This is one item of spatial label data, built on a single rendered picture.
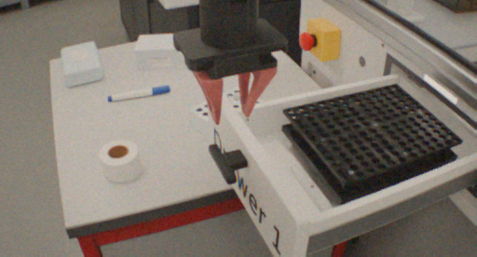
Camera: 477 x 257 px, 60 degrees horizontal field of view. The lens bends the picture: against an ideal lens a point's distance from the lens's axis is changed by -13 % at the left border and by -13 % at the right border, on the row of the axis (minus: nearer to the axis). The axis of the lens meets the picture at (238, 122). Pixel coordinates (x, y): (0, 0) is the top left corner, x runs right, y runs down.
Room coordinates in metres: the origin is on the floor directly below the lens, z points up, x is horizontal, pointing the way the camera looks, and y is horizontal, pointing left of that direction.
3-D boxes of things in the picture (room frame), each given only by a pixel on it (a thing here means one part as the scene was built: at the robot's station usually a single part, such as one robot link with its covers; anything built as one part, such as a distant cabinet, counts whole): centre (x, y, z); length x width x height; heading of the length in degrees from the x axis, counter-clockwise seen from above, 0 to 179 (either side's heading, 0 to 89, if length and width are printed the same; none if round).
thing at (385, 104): (0.54, -0.20, 0.87); 0.22 x 0.18 x 0.06; 112
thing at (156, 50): (1.00, 0.18, 0.79); 0.13 x 0.09 x 0.05; 92
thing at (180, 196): (0.85, 0.12, 0.38); 0.62 x 0.58 x 0.76; 22
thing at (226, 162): (0.45, 0.01, 0.91); 0.07 x 0.04 x 0.01; 22
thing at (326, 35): (0.88, -0.17, 0.88); 0.07 x 0.05 x 0.07; 22
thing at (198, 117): (0.74, 0.02, 0.78); 0.12 x 0.08 x 0.04; 133
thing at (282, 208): (0.46, -0.02, 0.87); 0.29 x 0.02 x 0.11; 22
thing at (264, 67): (0.43, 0.01, 1.04); 0.07 x 0.07 x 0.09; 22
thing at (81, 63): (0.96, 0.38, 0.78); 0.15 x 0.10 x 0.04; 23
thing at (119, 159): (0.60, 0.20, 0.78); 0.07 x 0.07 x 0.04
